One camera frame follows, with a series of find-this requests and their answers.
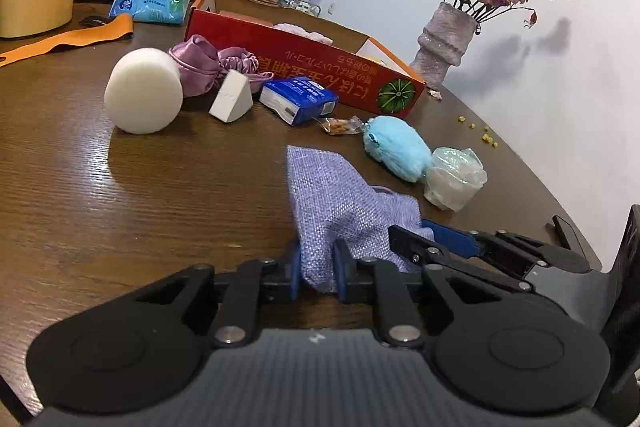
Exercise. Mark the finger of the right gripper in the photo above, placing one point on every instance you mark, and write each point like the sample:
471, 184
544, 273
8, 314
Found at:
508, 252
422, 252

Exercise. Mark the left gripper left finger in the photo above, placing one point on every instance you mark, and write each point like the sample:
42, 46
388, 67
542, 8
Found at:
242, 294

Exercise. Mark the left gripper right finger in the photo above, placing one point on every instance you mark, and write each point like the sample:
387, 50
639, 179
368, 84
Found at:
378, 283

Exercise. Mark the white item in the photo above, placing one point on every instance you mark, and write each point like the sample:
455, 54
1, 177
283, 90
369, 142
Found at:
454, 177

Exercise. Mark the purple drawstring pouch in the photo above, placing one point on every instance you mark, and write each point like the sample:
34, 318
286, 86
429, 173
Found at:
330, 201

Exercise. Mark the blue fluffy puff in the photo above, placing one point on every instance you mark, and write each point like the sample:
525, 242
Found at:
397, 146

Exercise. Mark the small snack packet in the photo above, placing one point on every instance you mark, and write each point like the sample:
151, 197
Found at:
341, 126

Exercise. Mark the white triangular sponge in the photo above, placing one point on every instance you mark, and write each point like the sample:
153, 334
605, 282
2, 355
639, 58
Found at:
234, 98

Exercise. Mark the blue tissue pack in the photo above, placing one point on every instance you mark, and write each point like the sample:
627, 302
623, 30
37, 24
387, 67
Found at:
297, 100

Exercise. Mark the white foam cylinder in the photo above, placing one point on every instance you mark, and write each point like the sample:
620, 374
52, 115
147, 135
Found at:
144, 92

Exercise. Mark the fluffy lilac headband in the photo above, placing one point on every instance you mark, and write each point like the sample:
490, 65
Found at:
301, 32

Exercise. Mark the yellow crumbs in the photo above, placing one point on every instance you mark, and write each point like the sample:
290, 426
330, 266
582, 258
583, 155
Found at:
486, 135

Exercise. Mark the fallen petal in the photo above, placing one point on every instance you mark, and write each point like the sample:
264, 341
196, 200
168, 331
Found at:
435, 94

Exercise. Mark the red cardboard box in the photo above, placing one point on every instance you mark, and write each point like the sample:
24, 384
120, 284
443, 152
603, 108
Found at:
360, 70

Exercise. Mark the pink textured vase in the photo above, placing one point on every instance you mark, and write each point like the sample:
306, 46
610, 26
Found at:
442, 43

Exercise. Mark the purple satin scrunchie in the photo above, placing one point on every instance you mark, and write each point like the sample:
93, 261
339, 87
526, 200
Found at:
203, 68

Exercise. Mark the orange shoehorn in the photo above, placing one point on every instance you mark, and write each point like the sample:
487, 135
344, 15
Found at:
121, 26

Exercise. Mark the blue wet wipes pack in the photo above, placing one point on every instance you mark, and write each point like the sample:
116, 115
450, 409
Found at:
171, 12

